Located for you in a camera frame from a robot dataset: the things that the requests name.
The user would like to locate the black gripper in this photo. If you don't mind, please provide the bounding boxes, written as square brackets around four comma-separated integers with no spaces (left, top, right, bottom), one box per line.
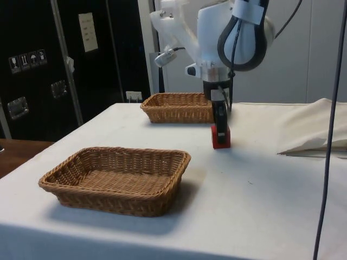
[203,78,233,145]

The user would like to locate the red cube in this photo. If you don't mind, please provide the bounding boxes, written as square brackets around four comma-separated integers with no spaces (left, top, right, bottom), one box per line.
[211,125,232,150]

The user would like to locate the wicker basket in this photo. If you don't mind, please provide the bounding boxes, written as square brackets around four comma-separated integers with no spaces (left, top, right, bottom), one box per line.
[139,92,215,125]
[38,146,192,218]

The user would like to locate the small silver webcam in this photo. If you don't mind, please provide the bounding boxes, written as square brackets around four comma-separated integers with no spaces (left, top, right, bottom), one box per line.
[154,47,187,68]

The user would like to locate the pale lockers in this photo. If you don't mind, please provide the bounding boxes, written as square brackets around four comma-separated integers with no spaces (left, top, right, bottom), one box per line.
[137,0,347,105]

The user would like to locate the black cabinet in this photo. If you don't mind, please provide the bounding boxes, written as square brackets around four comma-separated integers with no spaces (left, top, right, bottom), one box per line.
[0,0,152,142]

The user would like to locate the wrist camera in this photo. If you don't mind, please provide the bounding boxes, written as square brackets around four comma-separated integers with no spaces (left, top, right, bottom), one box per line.
[185,62,204,80]

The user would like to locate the black cable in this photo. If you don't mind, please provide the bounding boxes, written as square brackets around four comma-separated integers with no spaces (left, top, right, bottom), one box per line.
[274,0,304,38]
[313,0,345,260]
[217,0,269,112]

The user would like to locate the white wall socket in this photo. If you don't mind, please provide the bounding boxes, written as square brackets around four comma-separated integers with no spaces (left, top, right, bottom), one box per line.
[125,91,143,102]

